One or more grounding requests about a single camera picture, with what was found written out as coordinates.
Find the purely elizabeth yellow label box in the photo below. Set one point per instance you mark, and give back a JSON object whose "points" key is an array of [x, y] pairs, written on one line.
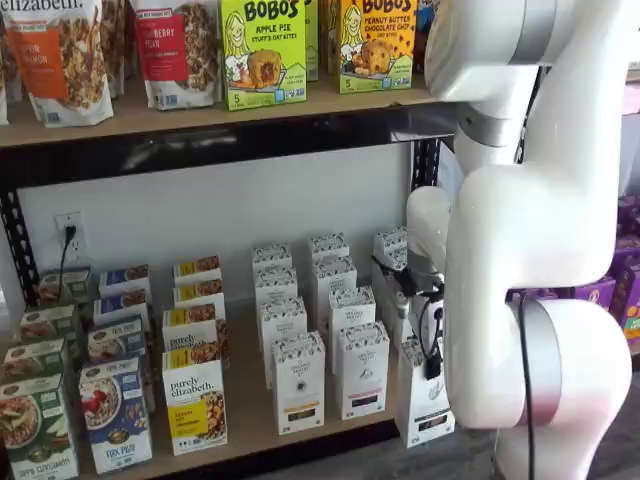
{"points": [[187, 312], [197, 291], [190, 340], [196, 267], [192, 400]]}

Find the blue Zbar box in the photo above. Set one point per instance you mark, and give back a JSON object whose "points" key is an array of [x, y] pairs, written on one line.
{"points": [[425, 15]]}

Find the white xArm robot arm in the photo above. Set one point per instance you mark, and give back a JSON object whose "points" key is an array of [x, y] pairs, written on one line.
{"points": [[525, 225]]}

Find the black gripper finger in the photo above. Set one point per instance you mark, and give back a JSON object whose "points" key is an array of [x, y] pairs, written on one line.
{"points": [[433, 365]]}

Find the purely elizabeth granola bag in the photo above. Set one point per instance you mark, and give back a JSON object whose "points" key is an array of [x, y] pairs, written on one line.
{"points": [[120, 50]]}

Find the white wall outlet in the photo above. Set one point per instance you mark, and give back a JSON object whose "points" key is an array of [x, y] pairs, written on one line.
{"points": [[75, 250]]}

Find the purple Annie's snack box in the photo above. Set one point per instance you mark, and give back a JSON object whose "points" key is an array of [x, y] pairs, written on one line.
{"points": [[631, 215], [595, 295], [627, 280]]}

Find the black metal shelf rack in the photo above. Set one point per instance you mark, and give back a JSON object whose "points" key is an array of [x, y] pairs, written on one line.
{"points": [[200, 150]]}

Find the white tea box green strip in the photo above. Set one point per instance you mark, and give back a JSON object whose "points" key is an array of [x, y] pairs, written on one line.
{"points": [[390, 239], [417, 405], [391, 258]]}

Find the granola bag orange label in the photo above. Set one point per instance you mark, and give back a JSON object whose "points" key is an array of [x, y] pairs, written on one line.
{"points": [[60, 60]]}

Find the granola bag red label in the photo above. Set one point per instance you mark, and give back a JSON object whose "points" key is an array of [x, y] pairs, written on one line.
{"points": [[170, 60]]}

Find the green oatmeal box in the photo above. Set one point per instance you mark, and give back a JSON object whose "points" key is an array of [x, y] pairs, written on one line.
{"points": [[32, 360], [65, 287], [47, 322], [35, 430]]}

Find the yellow Bobo's peanut butter box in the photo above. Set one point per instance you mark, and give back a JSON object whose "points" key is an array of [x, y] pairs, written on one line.
{"points": [[375, 50]]}

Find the wooden shelf board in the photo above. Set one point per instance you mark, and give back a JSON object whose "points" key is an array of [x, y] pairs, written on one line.
{"points": [[245, 400], [150, 120]]}

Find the green Bobo's apple pie box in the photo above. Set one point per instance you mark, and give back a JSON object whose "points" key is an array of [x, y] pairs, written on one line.
{"points": [[312, 40], [265, 50]]}

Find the white tea box pink strip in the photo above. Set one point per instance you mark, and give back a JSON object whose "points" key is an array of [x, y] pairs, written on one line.
{"points": [[352, 305], [334, 275], [362, 370], [328, 246]]}

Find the blue oatmeal box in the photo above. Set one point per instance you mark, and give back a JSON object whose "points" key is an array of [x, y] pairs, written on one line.
{"points": [[115, 337], [120, 305], [115, 420], [125, 277]]}

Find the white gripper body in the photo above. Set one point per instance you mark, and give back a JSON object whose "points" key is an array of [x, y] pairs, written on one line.
{"points": [[430, 332]]}

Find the white tea box yellow strip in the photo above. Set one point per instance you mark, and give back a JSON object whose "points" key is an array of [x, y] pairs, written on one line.
{"points": [[282, 317], [271, 256], [297, 385], [275, 282]]}

